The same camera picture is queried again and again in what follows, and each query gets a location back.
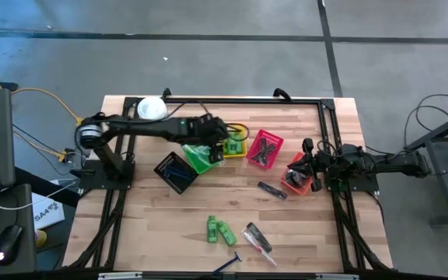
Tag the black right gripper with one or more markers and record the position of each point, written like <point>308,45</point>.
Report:
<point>325,167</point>

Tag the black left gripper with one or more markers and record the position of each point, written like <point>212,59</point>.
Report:
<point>212,132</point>

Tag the black item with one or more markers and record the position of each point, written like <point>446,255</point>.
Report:
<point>291,181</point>
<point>302,183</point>

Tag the green travel shampoo bottle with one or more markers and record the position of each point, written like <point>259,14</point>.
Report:
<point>212,231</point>
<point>239,147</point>
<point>229,148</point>
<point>228,234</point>

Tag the red toothbrush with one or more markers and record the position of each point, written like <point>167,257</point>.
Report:
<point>266,255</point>

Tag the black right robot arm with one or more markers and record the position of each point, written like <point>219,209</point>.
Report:
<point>395,163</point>

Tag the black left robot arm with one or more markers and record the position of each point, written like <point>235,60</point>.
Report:
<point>150,128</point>

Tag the orange plastic basket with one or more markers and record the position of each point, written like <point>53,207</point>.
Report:
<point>296,190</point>

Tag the yellow plastic basket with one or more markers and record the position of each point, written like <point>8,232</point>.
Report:
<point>243,149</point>

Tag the green plastic basket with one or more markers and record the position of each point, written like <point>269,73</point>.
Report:
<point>197,165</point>

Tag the red plastic basket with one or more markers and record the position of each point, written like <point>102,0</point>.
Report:
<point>275,143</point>

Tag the black plastic basket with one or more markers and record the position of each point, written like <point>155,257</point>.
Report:
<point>177,186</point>

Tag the Lysol wipes canister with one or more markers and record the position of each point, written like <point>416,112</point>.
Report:
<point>152,108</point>

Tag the white printed paper box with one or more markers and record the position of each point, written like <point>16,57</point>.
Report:
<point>47,214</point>

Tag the small yellow object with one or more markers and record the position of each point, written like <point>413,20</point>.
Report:
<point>41,239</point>

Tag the dark side desk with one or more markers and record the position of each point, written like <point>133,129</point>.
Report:
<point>27,233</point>

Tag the black computer mouse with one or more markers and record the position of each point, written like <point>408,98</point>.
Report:
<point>9,243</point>

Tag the silver aluminium bracket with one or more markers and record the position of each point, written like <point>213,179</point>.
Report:
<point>119,276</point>
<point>337,277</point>

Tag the black metal desk frame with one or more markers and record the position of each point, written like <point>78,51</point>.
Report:
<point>447,183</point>

